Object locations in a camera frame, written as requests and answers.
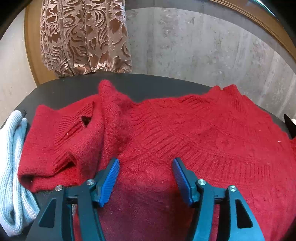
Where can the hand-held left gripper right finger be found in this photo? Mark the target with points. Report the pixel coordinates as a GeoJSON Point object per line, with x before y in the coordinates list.
{"type": "Point", "coordinates": [182, 183]}

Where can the brown patterned curtain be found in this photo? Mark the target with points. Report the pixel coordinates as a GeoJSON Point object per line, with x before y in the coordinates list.
{"type": "Point", "coordinates": [81, 34]}

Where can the wooden wall trim strip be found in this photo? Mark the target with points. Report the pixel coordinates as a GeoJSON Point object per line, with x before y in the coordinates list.
{"type": "Point", "coordinates": [34, 58]}

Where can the black garment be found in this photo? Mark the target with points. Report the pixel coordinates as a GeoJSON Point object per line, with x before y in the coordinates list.
{"type": "Point", "coordinates": [289, 127]}

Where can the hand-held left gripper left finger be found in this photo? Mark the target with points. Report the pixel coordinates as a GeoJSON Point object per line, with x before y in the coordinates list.
{"type": "Point", "coordinates": [109, 183]}

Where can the red fuzzy knit sweater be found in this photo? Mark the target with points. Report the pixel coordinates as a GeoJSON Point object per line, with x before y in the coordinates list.
{"type": "Point", "coordinates": [208, 139]}

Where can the pale blue ribbed sweater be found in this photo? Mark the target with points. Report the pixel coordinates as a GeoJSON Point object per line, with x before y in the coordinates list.
{"type": "Point", "coordinates": [11, 173]}

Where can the wooden window sill moulding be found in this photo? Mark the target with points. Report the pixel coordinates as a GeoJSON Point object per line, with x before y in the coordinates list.
{"type": "Point", "coordinates": [254, 20]}

